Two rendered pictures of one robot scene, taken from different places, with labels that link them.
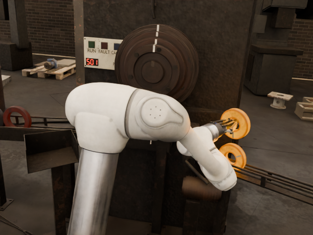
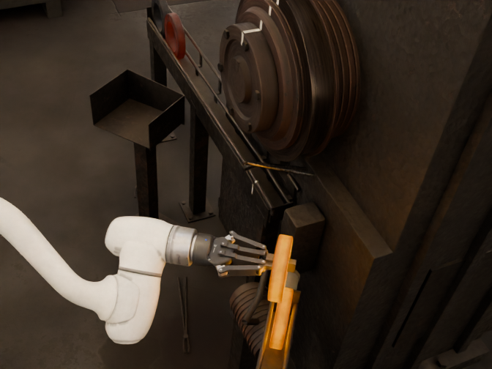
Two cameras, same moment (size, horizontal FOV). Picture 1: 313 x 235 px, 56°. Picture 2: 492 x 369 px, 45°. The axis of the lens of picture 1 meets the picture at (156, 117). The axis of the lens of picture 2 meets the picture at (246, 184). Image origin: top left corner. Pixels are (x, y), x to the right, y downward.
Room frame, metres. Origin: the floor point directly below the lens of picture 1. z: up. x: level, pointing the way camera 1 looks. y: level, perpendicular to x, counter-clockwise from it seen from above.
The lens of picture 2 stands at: (0.83, -1.01, 2.02)
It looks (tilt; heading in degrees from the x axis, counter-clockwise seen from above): 45 degrees down; 54
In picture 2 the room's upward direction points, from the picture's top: 6 degrees clockwise
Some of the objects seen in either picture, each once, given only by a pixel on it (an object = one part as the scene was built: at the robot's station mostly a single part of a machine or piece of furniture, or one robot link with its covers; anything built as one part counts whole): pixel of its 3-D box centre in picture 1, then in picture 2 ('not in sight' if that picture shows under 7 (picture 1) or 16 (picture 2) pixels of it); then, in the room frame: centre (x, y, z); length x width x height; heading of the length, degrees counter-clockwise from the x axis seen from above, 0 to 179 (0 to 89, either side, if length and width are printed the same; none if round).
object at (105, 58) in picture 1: (105, 53); not in sight; (1.82, 0.34, 1.15); 0.26 x 0.02 x 0.18; 81
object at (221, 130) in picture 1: (217, 129); (214, 251); (1.29, -0.29, 0.92); 0.09 x 0.08 x 0.07; 137
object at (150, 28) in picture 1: (156, 68); (279, 72); (1.66, 0.02, 1.11); 0.47 x 0.06 x 0.47; 81
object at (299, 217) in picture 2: (190, 142); (300, 240); (1.64, -0.22, 0.68); 0.11 x 0.08 x 0.24; 171
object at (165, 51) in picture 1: (153, 71); (245, 78); (1.56, 0.03, 1.11); 0.28 x 0.06 x 0.28; 81
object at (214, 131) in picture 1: (208, 134); (184, 246); (1.24, -0.24, 0.91); 0.09 x 0.06 x 0.09; 47
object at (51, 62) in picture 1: (53, 63); not in sight; (5.93, 2.14, 0.25); 0.40 x 0.24 x 0.22; 171
